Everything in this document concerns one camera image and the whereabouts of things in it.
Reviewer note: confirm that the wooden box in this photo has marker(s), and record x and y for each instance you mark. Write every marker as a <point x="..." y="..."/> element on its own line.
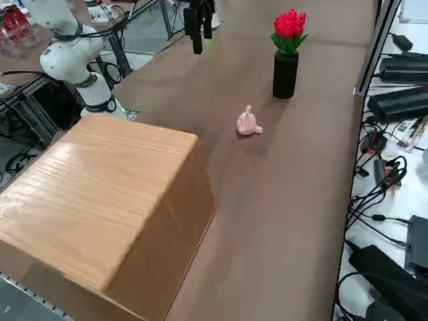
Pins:
<point x="100" y="187"/>

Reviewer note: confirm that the black and orange plug adapter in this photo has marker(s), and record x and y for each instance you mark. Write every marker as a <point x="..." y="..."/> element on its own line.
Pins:
<point x="381" y="170"/>

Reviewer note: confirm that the red tulip bouquet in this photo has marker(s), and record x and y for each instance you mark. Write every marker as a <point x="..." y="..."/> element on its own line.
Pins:
<point x="289" y="23"/>

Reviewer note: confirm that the small black power adapter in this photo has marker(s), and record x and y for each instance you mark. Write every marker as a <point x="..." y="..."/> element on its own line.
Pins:
<point x="403" y="41"/>

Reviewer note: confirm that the pink doll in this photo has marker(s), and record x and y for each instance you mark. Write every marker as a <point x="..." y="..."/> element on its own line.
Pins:
<point x="247" y="125"/>

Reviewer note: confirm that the stacked black power adapters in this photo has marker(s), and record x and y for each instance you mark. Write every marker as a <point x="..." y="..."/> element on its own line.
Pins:
<point x="404" y="72"/>

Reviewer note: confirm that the black cylindrical vase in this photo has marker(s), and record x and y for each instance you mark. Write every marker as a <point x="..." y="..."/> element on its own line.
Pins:
<point x="285" y="77"/>

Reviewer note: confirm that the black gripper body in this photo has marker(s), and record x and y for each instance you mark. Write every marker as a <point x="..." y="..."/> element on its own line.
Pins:
<point x="200" y="4"/>

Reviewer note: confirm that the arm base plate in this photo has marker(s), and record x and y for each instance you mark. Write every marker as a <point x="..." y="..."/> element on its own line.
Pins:
<point x="128" y="113"/>

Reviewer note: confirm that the black flat device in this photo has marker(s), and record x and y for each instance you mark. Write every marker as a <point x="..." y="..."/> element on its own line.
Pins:
<point x="418" y="244"/>

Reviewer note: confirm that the aluminium frame post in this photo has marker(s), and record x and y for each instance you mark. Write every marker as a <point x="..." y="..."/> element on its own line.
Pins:
<point x="376" y="50"/>

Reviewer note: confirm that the red packet box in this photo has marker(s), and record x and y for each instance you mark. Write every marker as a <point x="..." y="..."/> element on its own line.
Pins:
<point x="13" y="23"/>

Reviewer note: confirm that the red and black device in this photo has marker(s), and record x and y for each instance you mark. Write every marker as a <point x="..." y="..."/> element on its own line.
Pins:
<point x="376" y="142"/>

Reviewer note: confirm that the long black power adapter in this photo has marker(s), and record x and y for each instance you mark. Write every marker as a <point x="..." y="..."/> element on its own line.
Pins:
<point x="398" y="103"/>

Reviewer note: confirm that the black crate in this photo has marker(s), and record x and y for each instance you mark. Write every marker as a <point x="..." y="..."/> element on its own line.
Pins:
<point x="50" y="107"/>

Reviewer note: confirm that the aluminium table rail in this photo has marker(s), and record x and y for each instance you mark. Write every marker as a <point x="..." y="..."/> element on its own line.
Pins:
<point x="26" y="297"/>

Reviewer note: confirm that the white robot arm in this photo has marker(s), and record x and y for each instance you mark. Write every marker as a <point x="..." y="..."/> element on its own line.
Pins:
<point x="63" y="60"/>

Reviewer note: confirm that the white control box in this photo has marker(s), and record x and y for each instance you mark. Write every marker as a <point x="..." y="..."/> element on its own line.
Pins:
<point x="100" y="13"/>

